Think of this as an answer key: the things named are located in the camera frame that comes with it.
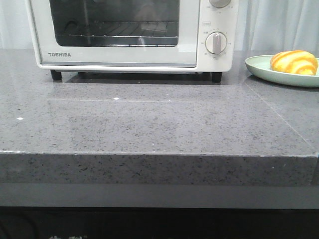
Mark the metal oven wire rack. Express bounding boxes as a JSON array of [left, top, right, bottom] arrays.
[[63, 21, 179, 37]]

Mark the yellow croissant bread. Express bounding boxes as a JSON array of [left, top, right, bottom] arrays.
[[270, 50, 319, 76]]

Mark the light green plate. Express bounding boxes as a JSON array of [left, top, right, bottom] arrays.
[[245, 55, 319, 88]]

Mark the white Toshiba toaster oven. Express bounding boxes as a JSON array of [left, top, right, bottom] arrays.
[[25, 0, 239, 83]]

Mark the grey temperature knob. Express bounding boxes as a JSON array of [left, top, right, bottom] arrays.
[[209, 0, 231, 8]]

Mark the grey timer knob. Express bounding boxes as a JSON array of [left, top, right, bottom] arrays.
[[205, 32, 227, 55]]

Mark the white curtain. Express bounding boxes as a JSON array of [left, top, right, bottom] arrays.
[[0, 0, 319, 52]]

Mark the glass oven door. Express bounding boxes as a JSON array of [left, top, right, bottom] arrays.
[[27, 0, 200, 68]]

